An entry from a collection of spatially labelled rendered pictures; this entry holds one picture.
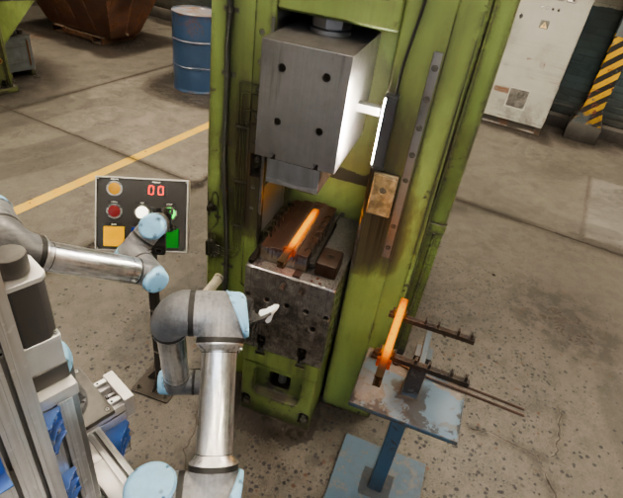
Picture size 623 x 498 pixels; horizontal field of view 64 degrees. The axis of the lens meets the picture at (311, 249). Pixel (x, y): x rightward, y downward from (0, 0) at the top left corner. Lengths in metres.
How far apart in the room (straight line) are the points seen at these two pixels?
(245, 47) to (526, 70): 5.37
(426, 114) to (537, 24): 5.15
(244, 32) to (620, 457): 2.70
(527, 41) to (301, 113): 5.37
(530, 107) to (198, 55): 4.09
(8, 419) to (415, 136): 1.40
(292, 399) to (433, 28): 1.73
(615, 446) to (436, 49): 2.30
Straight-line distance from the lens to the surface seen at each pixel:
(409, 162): 1.83
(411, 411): 1.93
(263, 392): 2.54
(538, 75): 6.94
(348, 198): 2.33
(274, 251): 2.00
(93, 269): 1.39
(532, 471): 2.87
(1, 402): 1.05
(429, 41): 1.71
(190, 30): 6.32
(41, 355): 1.14
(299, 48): 1.66
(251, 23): 1.87
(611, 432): 3.29
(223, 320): 1.23
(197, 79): 6.45
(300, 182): 1.81
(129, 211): 2.02
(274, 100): 1.74
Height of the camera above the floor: 2.15
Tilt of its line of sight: 35 degrees down
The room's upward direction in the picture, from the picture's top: 9 degrees clockwise
